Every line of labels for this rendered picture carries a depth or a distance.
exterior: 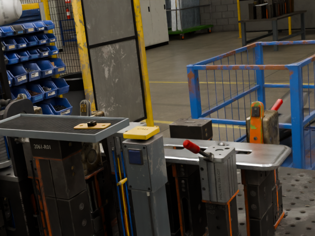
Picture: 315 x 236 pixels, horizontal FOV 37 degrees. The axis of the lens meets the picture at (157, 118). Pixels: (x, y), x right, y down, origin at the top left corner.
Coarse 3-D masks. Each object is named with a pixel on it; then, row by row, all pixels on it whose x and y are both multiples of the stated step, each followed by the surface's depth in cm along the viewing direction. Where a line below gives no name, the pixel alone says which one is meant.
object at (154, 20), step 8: (144, 0) 1308; (152, 0) 1339; (160, 0) 1371; (144, 8) 1310; (152, 8) 1341; (160, 8) 1373; (144, 16) 1312; (152, 16) 1343; (160, 16) 1376; (144, 24) 1314; (152, 24) 1345; (160, 24) 1378; (144, 32) 1316; (152, 32) 1349; (160, 32) 1380; (144, 40) 1318; (152, 40) 1349; (160, 40) 1382; (168, 40) 1418; (152, 48) 1357
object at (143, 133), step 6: (138, 126) 108; (144, 126) 107; (126, 132) 105; (132, 132) 104; (138, 132) 103; (144, 132) 103; (150, 132) 103; (156, 132) 105; (126, 138) 104; (132, 138) 103; (138, 138) 102; (144, 138) 101
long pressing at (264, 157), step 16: (176, 144) 144; (208, 144) 141; (240, 144) 138; (256, 144) 136; (272, 144) 136; (176, 160) 132; (192, 160) 129; (240, 160) 125; (256, 160) 124; (272, 160) 123
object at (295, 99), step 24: (240, 48) 394; (192, 72) 332; (192, 96) 337; (216, 96) 367; (240, 96) 399; (264, 96) 434; (288, 96) 389; (216, 120) 331; (240, 120) 322; (288, 120) 332; (312, 120) 350; (288, 144) 386; (312, 144) 377; (312, 168) 323
